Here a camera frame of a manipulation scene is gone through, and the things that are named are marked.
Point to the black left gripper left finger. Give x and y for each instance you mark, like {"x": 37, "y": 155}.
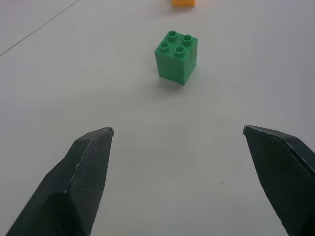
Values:
{"x": 73, "y": 186}

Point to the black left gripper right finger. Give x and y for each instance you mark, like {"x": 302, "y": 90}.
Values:
{"x": 283, "y": 177}

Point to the green toy building block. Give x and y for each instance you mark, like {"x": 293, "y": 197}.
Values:
{"x": 176, "y": 61}

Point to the yellow toy building block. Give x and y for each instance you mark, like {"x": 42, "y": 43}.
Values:
{"x": 183, "y": 2}

